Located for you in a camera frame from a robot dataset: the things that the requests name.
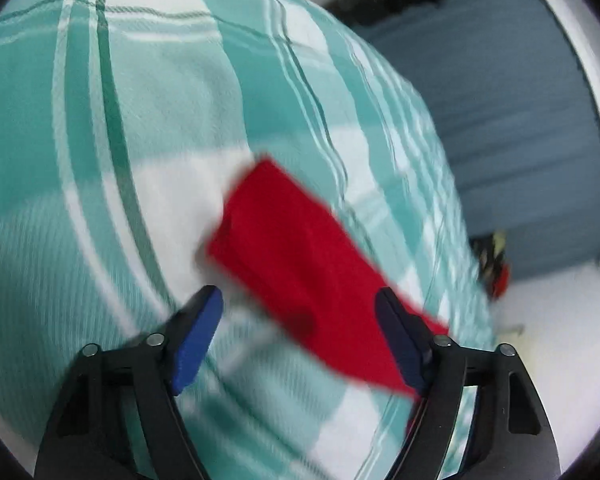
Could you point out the red sweater with rabbit print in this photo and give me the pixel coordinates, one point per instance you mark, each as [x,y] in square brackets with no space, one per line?
[300,270]

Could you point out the green white plaid blanket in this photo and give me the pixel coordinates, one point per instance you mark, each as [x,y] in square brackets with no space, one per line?
[130,110]

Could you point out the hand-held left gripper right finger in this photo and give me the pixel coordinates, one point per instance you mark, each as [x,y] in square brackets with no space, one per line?
[405,342]

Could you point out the blue curtain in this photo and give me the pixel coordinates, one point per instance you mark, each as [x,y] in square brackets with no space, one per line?
[505,135]

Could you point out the small red black object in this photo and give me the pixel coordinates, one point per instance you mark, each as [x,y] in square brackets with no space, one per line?
[492,270]

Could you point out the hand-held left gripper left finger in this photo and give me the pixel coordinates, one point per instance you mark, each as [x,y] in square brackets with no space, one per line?
[197,340]

